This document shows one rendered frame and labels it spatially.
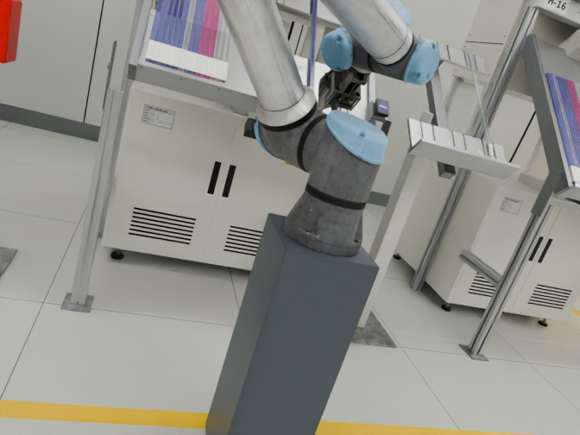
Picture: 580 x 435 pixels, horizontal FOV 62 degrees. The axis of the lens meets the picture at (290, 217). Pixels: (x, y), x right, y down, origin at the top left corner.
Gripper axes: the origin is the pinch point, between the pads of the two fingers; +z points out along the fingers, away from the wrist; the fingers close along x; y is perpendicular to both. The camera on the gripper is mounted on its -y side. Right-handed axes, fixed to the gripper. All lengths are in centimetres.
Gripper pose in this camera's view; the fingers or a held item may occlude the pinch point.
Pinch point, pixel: (323, 103)
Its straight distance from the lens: 129.9
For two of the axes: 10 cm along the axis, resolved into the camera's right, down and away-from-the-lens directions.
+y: -0.5, 9.1, -4.0
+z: -3.6, 3.6, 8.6
